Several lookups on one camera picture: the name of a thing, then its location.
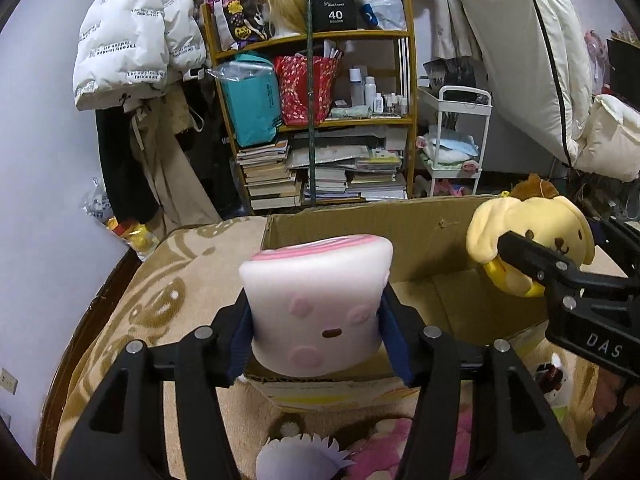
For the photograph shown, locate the wooden shelf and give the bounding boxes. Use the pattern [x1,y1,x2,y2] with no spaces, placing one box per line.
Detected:
[201,0,418,211]

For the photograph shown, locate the red gift bag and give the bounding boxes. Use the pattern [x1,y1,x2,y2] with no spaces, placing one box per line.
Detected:
[274,52,342,127]

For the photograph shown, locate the white puffer jacket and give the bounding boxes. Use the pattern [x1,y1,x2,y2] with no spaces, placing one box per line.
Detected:
[72,0,208,111]

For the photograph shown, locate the group of white cosmetic bottles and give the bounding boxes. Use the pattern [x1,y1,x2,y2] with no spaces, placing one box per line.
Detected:
[347,66,410,117]

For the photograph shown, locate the lavender plush toy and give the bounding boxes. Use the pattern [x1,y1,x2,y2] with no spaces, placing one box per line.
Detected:
[255,432,353,480]

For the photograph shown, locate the black hanging garment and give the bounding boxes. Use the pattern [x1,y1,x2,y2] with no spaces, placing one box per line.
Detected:
[95,105,162,226]

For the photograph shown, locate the folded light cloths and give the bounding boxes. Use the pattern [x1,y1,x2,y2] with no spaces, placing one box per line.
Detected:
[417,132,482,172]

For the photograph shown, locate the white utility cart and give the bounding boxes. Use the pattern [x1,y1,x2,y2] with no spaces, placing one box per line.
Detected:
[416,85,494,199]

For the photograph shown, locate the stack of books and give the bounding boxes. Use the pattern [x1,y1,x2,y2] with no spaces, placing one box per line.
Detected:
[235,127,410,211]

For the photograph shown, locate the white long puffer coat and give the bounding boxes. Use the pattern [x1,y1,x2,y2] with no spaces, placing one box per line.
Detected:
[446,0,602,167]

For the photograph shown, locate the dark wooden bed frame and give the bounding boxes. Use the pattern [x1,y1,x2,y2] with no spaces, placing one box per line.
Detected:
[32,247,151,480]

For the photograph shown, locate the cream hanging coat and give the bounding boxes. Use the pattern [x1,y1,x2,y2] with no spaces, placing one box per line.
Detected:
[430,0,482,62]

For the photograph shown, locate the white pink marshmallow plush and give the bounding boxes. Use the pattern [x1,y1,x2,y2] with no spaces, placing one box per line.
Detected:
[238,234,393,376]

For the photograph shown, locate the black box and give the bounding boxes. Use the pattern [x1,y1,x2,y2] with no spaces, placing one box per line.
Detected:
[309,0,357,32]

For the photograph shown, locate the cream pillow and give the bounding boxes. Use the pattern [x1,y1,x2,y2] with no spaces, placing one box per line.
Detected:
[575,94,640,182]

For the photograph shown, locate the cardboard box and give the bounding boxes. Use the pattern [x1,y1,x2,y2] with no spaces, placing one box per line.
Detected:
[243,195,628,413]

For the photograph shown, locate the teal bag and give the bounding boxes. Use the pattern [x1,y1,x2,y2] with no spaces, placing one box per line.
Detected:
[220,52,284,148]

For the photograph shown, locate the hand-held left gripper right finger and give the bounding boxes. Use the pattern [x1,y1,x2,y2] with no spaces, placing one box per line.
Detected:
[381,291,583,480]

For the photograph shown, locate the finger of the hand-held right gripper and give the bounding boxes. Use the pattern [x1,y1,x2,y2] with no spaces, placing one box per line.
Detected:
[592,219,640,281]
[496,230,587,288]

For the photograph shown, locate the small printed plastic bag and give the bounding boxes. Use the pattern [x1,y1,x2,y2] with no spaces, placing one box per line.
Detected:
[81,179,114,222]

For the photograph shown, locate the yellow dog plush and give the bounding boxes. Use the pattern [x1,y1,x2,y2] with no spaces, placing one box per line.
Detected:
[466,174,597,298]

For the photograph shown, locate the green metal pole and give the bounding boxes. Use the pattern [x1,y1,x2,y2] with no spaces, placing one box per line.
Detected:
[305,0,321,208]

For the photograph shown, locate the beige brown patterned blanket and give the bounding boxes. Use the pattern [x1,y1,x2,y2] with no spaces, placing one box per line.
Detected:
[52,215,640,480]

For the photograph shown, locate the black pink printed tote bag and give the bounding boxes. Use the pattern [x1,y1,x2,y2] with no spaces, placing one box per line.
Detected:
[207,0,274,51]

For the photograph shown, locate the pink toy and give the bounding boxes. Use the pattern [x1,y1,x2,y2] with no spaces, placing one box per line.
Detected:
[432,179,472,197]

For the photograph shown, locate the beige trench coat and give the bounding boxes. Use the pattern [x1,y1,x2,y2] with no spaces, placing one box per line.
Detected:
[125,85,224,241]

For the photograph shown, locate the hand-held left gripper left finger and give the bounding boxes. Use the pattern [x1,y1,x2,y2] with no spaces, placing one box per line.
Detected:
[52,297,254,480]

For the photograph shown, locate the white penguin plush black hat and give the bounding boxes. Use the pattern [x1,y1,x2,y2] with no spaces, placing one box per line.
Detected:
[530,352,573,407]

